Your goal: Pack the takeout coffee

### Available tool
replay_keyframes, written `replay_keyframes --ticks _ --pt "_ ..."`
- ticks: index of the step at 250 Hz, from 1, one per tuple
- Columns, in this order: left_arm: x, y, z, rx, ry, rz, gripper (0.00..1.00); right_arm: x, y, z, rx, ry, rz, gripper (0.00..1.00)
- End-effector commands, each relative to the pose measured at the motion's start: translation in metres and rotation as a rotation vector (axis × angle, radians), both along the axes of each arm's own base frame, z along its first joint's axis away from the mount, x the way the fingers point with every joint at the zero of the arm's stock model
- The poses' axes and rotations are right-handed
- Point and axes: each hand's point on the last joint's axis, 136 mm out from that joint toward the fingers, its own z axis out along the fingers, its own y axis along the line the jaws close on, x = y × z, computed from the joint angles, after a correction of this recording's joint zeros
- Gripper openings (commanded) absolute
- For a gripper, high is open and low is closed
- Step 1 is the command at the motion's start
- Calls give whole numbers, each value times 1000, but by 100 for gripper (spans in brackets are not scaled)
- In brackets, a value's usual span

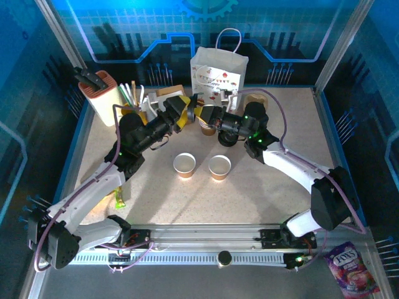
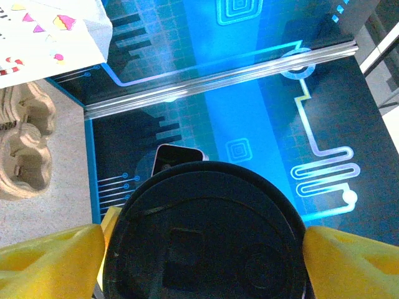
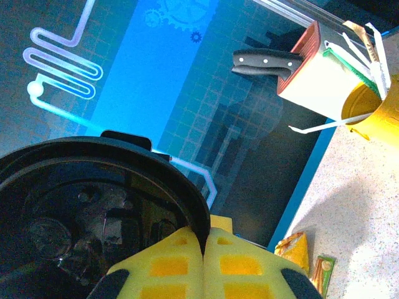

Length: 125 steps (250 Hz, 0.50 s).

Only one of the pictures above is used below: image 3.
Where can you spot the green wrapped straw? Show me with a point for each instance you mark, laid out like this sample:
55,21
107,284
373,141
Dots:
352,73

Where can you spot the yellow snack packet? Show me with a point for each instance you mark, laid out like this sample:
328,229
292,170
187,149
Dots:
294,252

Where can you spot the white plastic spoon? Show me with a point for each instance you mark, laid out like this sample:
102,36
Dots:
381,68

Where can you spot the white knife block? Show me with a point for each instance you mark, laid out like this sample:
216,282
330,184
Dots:
315,87

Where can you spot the wooden stirrer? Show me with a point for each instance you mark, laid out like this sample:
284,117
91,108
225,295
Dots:
371,46

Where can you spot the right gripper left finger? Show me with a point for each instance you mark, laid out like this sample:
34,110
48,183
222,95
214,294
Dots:
168,268

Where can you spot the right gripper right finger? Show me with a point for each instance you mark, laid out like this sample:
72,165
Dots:
240,268

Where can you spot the yellow mug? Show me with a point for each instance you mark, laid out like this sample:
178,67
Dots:
386,118

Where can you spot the thin white straw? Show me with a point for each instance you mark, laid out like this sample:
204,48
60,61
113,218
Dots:
330,124

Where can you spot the black plastic cup lid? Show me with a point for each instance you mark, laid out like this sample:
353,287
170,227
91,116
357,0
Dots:
93,174

